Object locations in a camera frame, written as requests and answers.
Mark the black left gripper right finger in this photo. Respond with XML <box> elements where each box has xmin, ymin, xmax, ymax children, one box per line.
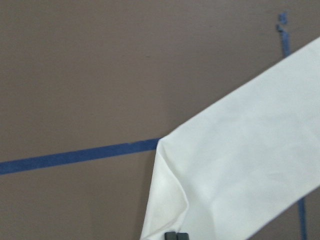
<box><xmin>176</xmin><ymin>232</ymin><xmax>189</xmax><ymax>240</ymax></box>

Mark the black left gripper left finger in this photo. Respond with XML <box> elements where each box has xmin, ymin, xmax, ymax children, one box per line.
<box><xmin>164</xmin><ymin>231</ymin><xmax>177</xmax><ymax>240</ymax></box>

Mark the cream long-sleeve cat shirt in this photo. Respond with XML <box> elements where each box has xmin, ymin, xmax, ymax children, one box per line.
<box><xmin>140</xmin><ymin>39</ymin><xmax>320</xmax><ymax>240</ymax></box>

